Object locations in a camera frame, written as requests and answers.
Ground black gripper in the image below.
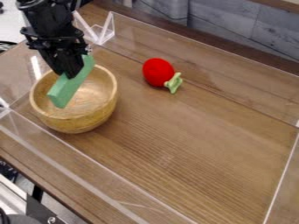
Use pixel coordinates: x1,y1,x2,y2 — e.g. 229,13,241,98
18,3,88,79

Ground green rectangular block stick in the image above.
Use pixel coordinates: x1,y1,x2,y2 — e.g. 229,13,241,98
46,55,94,109

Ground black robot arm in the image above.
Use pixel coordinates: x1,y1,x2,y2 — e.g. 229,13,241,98
14,0,88,79

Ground brown wooden bowl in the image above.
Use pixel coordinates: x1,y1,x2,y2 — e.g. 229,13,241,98
29,65,117,134

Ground red plush strawberry toy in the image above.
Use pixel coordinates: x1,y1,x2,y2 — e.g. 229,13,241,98
142,58,182,94

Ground black equipment bottom left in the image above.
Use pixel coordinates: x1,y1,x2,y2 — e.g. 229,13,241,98
0,195,68,224

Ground clear acrylic corner bracket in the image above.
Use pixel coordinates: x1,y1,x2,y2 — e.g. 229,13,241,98
73,11,116,46

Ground clear acrylic front wall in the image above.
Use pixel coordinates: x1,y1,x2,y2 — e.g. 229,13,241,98
0,107,196,224

